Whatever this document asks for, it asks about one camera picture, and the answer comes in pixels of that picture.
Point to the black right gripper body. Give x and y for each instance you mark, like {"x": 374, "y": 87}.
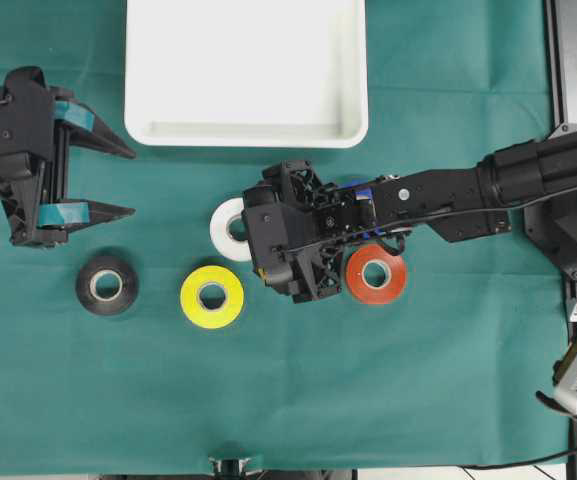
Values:
{"x": 294, "y": 230}

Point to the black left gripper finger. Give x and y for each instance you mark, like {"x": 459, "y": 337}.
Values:
{"x": 79, "y": 214}
{"x": 87, "y": 130}

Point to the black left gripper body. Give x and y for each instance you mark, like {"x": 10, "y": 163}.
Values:
{"x": 31, "y": 156}

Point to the white tape roll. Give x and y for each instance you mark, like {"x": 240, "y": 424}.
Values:
{"x": 225, "y": 243}

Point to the blue tape roll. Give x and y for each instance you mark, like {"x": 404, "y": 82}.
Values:
{"x": 358, "y": 214}

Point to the black tape roll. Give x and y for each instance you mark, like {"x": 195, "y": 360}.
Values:
{"x": 107, "y": 285}

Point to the yellow tape roll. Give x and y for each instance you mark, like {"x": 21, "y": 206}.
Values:
{"x": 212, "y": 297}

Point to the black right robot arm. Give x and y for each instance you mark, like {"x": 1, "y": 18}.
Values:
{"x": 464, "y": 204}

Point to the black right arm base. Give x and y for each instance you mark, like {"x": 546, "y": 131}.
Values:
{"x": 552, "y": 227}

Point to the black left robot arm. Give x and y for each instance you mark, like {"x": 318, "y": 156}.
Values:
{"x": 38, "y": 126}

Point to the red tape roll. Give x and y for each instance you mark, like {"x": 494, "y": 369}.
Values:
{"x": 374, "y": 277}

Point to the white plastic case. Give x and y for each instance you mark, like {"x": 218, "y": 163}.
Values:
{"x": 288, "y": 74}

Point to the black camera stand base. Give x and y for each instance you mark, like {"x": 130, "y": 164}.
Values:
{"x": 229, "y": 469}

